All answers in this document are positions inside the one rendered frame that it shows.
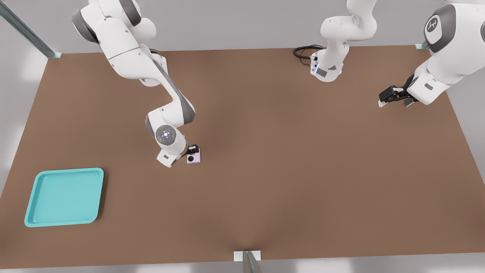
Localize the pale blue-green tray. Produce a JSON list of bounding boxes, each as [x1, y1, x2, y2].
[[24, 168, 105, 228]]

